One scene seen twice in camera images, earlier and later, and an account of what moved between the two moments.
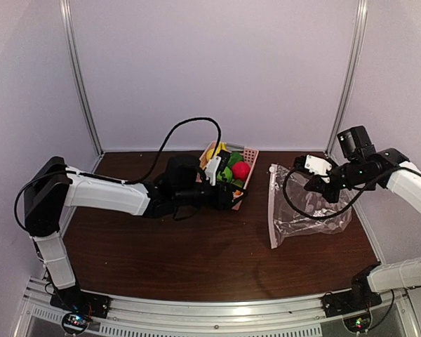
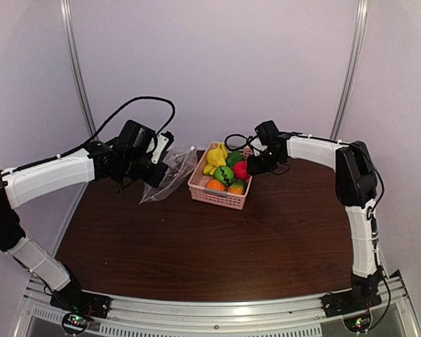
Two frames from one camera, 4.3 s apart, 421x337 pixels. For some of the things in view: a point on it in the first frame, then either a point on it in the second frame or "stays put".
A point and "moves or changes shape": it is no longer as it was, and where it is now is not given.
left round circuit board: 75,323 stays put
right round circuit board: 358,322 stays put
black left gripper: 225,203 -> 154,179
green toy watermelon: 226,176 stays put
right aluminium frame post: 357,55 stays put
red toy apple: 241,170 stays put
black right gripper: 316,184 -> 256,168
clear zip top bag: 296,210 moves or changes shape
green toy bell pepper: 235,156 stays put
